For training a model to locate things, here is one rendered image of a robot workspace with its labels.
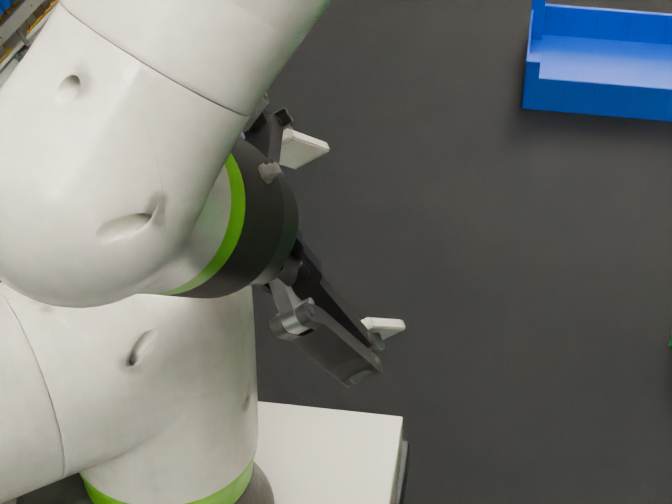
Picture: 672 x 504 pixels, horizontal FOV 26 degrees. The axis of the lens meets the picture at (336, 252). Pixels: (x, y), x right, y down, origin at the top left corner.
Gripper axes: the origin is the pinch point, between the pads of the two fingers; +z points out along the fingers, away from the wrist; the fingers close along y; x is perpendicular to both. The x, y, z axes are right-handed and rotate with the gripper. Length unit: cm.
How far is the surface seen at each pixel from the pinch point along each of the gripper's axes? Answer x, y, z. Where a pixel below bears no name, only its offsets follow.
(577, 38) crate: 9, -40, 123
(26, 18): -48, -60, 66
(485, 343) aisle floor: -11, 2, 73
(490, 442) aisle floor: -13, 13, 62
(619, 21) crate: 15, -39, 122
